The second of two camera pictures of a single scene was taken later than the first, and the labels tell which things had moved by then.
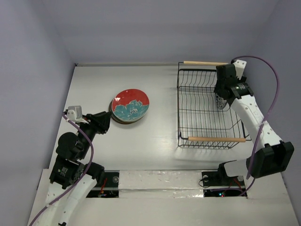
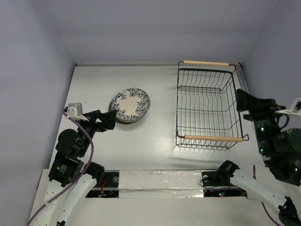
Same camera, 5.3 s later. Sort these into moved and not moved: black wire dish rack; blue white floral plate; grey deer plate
Moved: blue white floral plate
Not moved: grey deer plate; black wire dish rack
